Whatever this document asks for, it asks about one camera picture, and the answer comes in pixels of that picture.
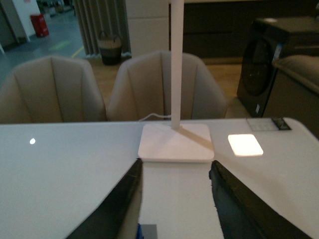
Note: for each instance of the beige chair left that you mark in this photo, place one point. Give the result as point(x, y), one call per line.
point(51, 89)

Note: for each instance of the white cabinet column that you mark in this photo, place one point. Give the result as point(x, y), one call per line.
point(148, 24)

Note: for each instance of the dark sideboard cabinet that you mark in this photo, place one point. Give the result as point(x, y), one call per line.
point(219, 31)

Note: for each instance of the white desk lamp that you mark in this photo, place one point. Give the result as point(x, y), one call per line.
point(176, 142)

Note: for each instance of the black washing machine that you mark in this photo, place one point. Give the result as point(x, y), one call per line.
point(271, 69)

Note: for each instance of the woven basket with handles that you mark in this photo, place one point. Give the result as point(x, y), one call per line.
point(110, 47)

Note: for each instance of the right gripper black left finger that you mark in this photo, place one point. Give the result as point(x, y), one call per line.
point(117, 217)

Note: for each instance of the red bin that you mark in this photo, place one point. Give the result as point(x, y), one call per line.
point(39, 25)

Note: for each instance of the blue part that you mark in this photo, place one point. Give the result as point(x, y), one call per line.
point(139, 232)

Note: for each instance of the grey curtain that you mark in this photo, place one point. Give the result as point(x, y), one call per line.
point(106, 16)

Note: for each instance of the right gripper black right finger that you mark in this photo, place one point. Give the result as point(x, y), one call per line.
point(244, 215)

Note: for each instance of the gray base block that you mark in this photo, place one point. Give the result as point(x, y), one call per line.
point(149, 231)

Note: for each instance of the beige chair far right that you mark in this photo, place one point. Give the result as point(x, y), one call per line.
point(295, 91)

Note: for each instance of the beige chair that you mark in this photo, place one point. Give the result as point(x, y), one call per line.
point(295, 91)
point(51, 89)
point(142, 89)

